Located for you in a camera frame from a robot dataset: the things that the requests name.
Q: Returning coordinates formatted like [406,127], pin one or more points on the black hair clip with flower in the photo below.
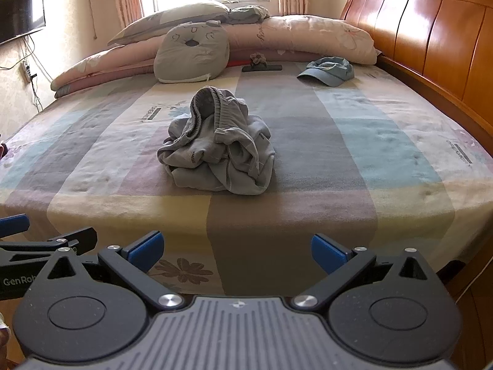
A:
[262,67]

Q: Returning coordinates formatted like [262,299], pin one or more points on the blue cap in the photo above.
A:
[327,73]

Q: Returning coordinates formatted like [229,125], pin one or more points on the white wall power strip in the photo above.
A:
[26,71]

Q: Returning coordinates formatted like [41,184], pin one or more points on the black wall television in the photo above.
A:
[19,15]

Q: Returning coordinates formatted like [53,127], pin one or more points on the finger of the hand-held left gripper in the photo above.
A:
[77,239]
[13,224]

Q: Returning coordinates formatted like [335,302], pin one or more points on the grey pants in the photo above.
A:
[215,154]

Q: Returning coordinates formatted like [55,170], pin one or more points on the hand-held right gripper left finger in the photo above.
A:
[146,252]

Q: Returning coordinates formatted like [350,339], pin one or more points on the wooden bed headboard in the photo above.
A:
[423,27]

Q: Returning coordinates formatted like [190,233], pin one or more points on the pink floral folded quilt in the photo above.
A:
[308,34]

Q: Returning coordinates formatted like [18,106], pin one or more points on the grey cat face cushion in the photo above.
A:
[192,50]

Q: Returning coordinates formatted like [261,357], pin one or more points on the orange red item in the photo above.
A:
[238,63]

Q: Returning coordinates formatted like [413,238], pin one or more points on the grey floral pillow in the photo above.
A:
[173,15]

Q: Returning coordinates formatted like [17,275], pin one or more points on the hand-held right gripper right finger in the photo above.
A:
[327,252]

